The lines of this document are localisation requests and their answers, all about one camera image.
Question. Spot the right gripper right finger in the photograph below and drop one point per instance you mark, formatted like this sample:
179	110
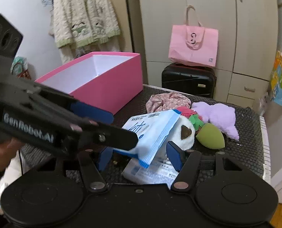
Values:
176	155

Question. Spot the white tissue pack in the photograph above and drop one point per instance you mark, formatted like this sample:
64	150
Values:
156	173

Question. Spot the pink floral cloth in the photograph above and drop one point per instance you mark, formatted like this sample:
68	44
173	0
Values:
166	101

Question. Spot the white round plush toy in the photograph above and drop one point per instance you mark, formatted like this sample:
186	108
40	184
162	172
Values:
182	134

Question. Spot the red fluffy strawberry plush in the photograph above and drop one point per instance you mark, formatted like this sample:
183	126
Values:
192	116

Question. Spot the lilac plush toy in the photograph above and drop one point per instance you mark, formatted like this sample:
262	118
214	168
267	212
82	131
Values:
220	115

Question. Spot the snack items on shelf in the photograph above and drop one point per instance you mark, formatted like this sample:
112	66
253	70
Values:
19	68

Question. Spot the blue white wet wipes pack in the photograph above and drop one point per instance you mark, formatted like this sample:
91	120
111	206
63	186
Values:
152	130

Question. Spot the beige wardrobe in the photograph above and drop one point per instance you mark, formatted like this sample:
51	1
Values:
236	38

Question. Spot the black suitcase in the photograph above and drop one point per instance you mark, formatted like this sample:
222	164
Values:
193	80

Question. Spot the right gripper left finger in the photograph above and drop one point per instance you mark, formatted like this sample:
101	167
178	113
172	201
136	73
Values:
104	158

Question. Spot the green makeup sponge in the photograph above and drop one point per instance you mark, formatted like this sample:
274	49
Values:
211	137

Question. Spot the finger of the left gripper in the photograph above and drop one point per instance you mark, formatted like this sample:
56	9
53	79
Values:
112	136
99	115

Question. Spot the person's left hand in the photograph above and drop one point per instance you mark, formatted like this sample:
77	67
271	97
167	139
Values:
8	150

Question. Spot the pink cardboard box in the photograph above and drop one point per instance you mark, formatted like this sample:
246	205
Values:
104	79

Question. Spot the pink shopping bag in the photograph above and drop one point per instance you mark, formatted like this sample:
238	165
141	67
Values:
193	45

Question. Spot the cream knitted cardigan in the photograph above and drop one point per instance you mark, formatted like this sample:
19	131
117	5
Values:
83	26

